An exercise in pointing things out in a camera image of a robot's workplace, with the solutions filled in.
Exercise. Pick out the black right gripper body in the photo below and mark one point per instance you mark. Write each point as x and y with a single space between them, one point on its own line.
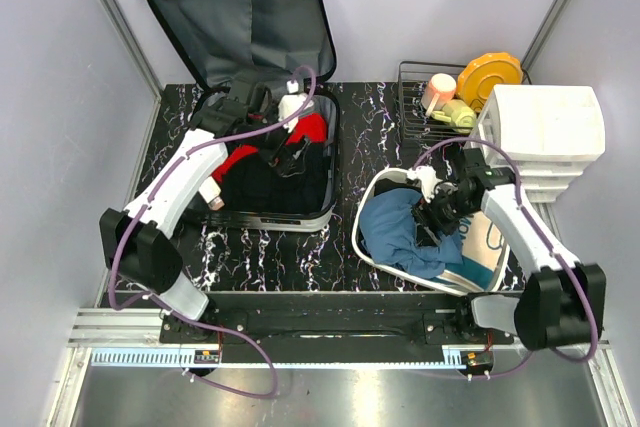
445 209

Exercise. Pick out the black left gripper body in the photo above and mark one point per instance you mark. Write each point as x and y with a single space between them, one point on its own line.
281 158

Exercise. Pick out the black garment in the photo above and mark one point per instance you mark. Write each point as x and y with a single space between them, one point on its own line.
387 185
249 184

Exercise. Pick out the teal white printed garment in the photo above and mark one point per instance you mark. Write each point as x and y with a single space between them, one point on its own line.
485 255

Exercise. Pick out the light blue shirt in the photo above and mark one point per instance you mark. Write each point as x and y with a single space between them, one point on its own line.
390 236

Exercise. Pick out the white black space suitcase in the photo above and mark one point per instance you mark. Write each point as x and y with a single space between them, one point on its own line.
265 42

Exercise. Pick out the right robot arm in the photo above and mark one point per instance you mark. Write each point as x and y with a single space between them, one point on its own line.
563 301

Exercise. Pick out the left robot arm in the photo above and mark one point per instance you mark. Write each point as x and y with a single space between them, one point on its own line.
137 240

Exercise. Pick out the red garment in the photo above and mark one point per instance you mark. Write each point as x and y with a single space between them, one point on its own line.
312 126

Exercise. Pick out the green plastic cup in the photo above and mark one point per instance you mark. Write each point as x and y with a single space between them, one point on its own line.
457 115

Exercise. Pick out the white plastic basin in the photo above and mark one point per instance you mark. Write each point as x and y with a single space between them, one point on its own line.
397 175

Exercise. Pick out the small white bottle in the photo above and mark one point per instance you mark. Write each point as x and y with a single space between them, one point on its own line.
210 192

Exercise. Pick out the pink plastic cup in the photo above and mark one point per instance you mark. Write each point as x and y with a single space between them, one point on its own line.
440 89

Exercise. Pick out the white drawer organizer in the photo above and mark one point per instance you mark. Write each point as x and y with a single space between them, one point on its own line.
552 133

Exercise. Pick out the yellow plate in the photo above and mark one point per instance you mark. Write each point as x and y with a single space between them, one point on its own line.
477 80

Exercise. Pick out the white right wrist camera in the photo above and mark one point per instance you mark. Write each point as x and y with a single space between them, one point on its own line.
426 177

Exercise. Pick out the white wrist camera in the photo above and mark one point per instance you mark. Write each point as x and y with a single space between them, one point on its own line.
292 105
426 177

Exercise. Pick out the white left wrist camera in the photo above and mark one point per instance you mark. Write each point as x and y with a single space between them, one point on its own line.
292 105

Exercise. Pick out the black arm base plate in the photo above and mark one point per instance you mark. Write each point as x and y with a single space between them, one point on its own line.
427 317

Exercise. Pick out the aluminium rail frame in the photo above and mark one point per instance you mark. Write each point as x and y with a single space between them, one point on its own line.
139 368

